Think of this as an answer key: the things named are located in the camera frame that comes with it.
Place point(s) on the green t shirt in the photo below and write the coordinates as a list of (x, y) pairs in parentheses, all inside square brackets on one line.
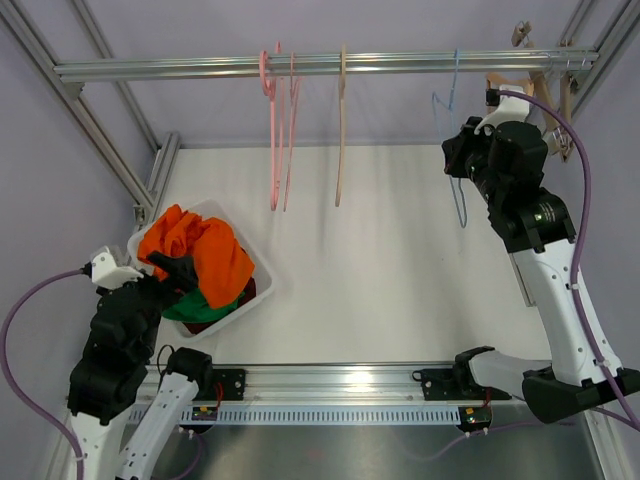
[(193, 308)]

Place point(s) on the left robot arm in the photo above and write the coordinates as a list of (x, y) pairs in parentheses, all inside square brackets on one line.
[(105, 382)]

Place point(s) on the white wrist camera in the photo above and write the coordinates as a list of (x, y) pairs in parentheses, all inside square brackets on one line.
[(108, 271), (505, 108)]

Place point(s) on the brown wooden clip hanger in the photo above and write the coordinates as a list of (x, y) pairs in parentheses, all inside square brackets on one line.
[(557, 138)]

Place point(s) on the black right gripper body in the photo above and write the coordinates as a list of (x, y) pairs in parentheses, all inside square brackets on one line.
[(469, 159)]

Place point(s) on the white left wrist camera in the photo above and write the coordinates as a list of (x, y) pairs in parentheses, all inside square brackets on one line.
[(108, 271)]

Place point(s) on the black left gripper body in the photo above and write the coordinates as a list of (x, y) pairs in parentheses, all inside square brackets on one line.
[(156, 300)]

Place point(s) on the aluminium hanging rail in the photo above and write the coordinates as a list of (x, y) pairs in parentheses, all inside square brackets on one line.
[(320, 64)]

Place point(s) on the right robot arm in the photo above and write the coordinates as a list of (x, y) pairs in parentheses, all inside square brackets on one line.
[(505, 163)]

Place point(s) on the orange t shirt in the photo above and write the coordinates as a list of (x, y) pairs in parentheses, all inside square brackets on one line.
[(223, 267)]

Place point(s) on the thick pink plastic hanger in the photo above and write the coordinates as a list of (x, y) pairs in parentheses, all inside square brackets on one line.
[(273, 89)]

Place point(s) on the thin pink wire hanger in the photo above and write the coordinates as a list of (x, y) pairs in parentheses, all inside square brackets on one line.
[(294, 91)]

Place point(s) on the white slotted cable duct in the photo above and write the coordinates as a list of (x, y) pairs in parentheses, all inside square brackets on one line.
[(347, 415)]

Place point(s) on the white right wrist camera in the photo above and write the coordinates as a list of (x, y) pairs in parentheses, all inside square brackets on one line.
[(505, 108)]

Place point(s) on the white plastic basket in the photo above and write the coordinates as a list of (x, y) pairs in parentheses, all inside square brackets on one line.
[(260, 286)]

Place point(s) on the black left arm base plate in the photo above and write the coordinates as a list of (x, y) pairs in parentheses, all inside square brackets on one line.
[(224, 384)]

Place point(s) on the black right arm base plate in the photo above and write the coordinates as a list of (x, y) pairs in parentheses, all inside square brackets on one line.
[(450, 383)]

